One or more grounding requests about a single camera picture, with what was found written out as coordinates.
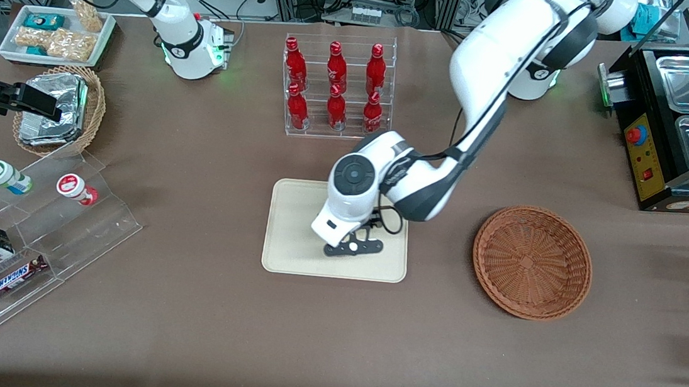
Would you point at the clear acrylic bottle rack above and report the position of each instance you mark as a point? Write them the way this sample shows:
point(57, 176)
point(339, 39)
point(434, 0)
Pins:
point(300, 132)

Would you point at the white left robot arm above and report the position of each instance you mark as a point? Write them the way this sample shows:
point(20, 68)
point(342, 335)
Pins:
point(490, 56)

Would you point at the small teal snack pack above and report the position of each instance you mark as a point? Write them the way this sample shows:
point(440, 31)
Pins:
point(37, 51)

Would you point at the foil wrapped food pack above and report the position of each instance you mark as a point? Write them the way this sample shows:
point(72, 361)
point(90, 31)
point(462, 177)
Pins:
point(56, 99)

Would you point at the green lid yogurt cup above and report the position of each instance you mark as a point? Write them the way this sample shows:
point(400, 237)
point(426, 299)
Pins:
point(2, 175)

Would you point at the teal snack box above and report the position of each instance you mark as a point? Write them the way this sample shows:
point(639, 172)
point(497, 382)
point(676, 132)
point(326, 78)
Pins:
point(44, 21)

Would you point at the light tan wicker basket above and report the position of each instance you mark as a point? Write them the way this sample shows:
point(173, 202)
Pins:
point(94, 112)

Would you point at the clear acrylic stepped display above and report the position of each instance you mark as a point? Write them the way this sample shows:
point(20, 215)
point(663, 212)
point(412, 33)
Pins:
point(87, 238)

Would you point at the clear bag of crackers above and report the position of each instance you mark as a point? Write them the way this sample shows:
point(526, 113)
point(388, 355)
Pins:
point(32, 37)
point(87, 14)
point(71, 45)

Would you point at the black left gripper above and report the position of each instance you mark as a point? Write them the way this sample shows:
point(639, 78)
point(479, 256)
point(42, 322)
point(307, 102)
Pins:
point(375, 218)

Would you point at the cream plastic serving tray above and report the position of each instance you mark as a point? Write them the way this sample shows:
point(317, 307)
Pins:
point(289, 239)

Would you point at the red lid yogurt cup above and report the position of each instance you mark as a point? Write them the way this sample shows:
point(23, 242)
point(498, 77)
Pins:
point(73, 186)

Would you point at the Snickers chocolate bar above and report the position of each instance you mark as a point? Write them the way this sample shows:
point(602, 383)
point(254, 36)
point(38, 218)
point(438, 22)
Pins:
point(17, 277)

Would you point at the brown round wicker basket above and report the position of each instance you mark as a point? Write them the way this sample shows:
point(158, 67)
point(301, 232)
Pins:
point(530, 262)

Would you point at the white rectangular snack tray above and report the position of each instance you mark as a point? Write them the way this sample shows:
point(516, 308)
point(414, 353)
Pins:
point(105, 38)

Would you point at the black food warmer cabinet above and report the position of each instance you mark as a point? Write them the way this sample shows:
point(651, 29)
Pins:
point(658, 154)

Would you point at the red cola bottle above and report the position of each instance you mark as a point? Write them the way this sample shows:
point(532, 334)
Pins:
point(294, 63)
point(297, 110)
point(336, 67)
point(372, 115)
point(376, 70)
point(336, 110)

